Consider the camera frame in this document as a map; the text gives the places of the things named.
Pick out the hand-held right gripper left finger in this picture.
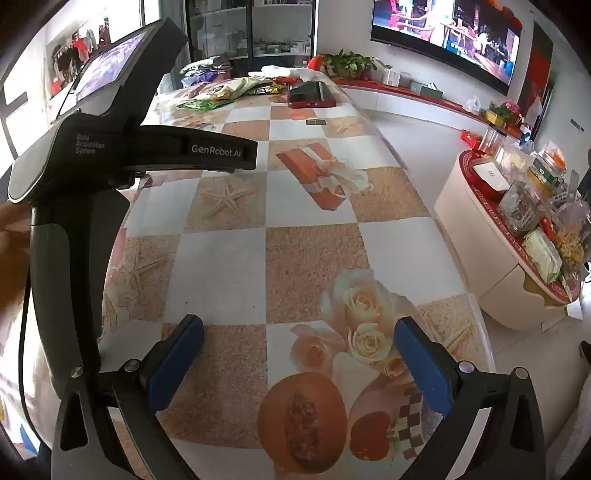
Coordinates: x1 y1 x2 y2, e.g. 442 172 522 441
50 314 206 480

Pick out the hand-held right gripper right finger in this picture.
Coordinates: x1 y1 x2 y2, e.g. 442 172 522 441
393 316 548 480

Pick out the person's left hand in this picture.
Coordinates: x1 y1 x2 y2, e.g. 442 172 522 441
0 200 33 311

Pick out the clothes rack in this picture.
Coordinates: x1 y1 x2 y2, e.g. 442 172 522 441
46 25 112 88

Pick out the printed tablecloth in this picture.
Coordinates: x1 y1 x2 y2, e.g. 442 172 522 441
97 76 497 480

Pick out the pile of clothes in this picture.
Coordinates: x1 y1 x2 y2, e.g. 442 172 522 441
179 55 234 86

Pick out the green and white snack packet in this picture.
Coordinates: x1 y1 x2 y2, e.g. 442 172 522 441
191 76 266 101

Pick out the pale green packet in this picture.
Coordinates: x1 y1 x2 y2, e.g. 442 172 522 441
524 228 561 282

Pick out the glass jar of dried goods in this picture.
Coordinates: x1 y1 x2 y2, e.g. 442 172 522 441
499 180 539 232

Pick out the clear bag of nuts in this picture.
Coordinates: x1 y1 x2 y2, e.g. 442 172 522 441
554 203 591 273

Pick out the white flat box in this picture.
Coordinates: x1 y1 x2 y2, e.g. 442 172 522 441
473 159 513 192

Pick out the glass jar with green label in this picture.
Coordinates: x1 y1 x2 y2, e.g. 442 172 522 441
529 154 566 190

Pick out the clear plastic cup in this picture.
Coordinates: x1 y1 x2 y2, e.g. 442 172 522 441
478 127 502 155

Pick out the glass door cabinet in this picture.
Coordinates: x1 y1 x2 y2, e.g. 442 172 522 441
185 0 319 77

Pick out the dark blue snack packet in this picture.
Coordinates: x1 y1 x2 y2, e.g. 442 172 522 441
287 81 336 110

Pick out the low white cabinet red top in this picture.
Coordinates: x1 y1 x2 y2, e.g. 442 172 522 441
332 76 532 139

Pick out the green potted plant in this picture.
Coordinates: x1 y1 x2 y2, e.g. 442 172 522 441
321 53 375 79

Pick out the white tissue box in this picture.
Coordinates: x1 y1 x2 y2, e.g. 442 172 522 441
369 60 409 86

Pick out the black cable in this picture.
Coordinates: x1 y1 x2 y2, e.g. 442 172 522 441
18 272 35 446

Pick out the red wall hanging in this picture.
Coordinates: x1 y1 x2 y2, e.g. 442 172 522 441
517 23 555 130

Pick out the wall television screen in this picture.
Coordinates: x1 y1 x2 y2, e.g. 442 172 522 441
370 0 525 97

